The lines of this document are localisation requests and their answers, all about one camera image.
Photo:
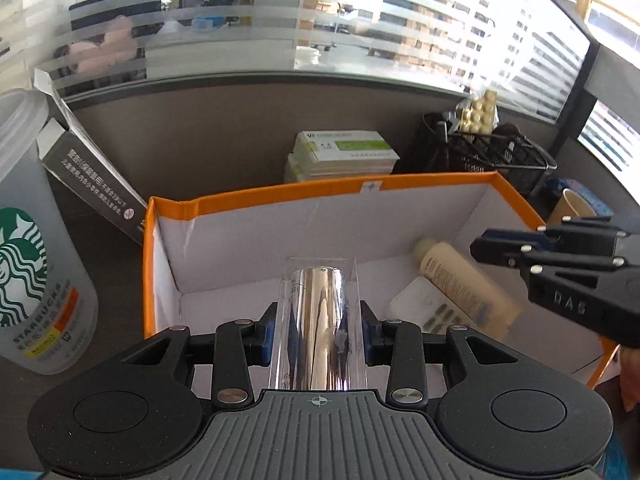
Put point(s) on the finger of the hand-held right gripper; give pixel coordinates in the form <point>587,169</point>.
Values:
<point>585,227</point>
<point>505,250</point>

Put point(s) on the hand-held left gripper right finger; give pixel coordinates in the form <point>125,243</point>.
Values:
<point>370,340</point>

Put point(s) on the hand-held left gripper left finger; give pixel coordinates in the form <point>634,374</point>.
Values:
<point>265,336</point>

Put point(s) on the silver cylinder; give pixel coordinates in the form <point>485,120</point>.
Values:
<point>320,320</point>

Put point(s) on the orange cardboard box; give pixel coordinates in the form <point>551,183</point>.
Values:
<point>260,240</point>

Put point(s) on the brown paper cup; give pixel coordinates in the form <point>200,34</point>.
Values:
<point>572,207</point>

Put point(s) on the cream plastic bottle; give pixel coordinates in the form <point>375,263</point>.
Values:
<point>465,285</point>

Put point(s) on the black mesh basket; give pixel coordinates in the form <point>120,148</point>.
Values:
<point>500,160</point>

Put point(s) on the cream building blocks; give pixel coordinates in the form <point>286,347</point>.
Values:
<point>480,112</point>

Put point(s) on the white green flat box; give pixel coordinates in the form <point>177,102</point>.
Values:
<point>350,150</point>
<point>297,170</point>

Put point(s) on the dark grey carton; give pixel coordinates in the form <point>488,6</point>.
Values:
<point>95,180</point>

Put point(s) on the frosted plastic cup green logo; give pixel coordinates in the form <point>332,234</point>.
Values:
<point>35,260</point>

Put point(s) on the pink plush toy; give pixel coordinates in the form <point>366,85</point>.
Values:
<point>105,45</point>

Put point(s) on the black office chair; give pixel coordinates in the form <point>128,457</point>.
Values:
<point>115,15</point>

